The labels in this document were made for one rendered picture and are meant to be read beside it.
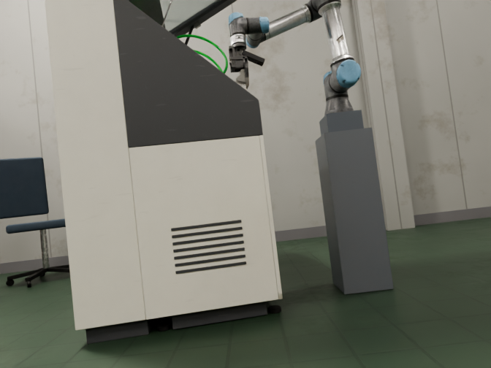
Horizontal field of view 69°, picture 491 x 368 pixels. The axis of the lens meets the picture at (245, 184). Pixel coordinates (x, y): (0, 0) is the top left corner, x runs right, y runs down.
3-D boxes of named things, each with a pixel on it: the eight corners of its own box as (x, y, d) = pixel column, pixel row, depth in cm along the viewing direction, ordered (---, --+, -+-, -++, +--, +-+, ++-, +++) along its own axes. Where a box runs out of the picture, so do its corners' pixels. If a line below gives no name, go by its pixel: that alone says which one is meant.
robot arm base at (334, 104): (349, 117, 196) (347, 99, 197) (357, 110, 181) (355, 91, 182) (322, 120, 196) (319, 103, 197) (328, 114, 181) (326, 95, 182)
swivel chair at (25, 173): (31, 277, 355) (21, 167, 360) (93, 269, 359) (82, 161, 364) (-13, 293, 291) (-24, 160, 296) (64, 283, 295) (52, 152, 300)
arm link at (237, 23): (245, 10, 169) (227, 11, 168) (248, 33, 168) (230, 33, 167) (243, 19, 177) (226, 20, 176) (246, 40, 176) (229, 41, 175)
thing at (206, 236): (285, 315, 153) (263, 134, 157) (147, 337, 146) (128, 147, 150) (259, 280, 223) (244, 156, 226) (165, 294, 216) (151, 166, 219)
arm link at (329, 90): (343, 99, 196) (340, 75, 196) (353, 92, 182) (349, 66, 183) (322, 101, 194) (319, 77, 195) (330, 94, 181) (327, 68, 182)
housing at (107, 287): (147, 336, 146) (111, -15, 153) (75, 348, 143) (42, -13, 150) (174, 272, 285) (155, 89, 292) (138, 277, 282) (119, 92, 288)
